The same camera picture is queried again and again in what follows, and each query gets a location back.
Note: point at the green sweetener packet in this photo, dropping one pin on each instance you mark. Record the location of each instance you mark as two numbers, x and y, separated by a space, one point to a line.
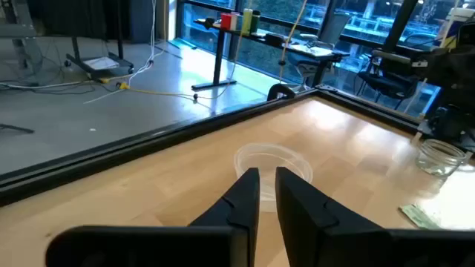
419 217

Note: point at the dark green bottle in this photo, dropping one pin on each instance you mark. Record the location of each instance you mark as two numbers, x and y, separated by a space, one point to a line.
256 22

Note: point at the clear glass jar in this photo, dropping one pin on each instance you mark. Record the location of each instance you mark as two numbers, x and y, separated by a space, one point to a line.
439 159

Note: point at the black table edge frame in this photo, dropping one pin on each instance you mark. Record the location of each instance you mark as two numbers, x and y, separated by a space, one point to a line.
111 155

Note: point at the grey office chair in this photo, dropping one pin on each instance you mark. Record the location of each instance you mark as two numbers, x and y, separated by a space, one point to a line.
334 26

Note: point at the red container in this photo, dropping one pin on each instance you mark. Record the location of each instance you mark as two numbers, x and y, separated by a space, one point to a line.
226 21

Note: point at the clear plastic bowl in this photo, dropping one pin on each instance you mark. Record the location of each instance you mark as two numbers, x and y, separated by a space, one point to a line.
267 155

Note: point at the black chair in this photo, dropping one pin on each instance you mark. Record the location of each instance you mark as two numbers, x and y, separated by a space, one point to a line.
389 79

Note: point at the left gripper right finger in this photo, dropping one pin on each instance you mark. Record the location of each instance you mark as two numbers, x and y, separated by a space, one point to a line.
315 230

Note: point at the white paper sheet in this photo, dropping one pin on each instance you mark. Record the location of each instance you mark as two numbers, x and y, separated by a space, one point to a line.
100 63

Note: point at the white container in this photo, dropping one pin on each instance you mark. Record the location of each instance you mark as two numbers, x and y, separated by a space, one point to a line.
235 21

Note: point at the white yellow box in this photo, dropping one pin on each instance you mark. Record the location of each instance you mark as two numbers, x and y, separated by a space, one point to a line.
452 37

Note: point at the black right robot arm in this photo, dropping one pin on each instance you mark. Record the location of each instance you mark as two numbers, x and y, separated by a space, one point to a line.
452 70

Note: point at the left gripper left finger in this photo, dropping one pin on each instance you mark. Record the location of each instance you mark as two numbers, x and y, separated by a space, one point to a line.
237 211

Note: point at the black standing desk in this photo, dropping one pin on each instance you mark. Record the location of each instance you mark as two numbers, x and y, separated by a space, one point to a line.
219 55

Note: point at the black rolling stand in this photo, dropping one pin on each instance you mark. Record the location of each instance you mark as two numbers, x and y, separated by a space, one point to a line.
76 48

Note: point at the yellow-green bottle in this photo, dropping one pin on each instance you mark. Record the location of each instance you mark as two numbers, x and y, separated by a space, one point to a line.
247 21

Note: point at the black table clamp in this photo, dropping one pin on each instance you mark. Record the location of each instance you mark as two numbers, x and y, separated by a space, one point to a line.
278 91

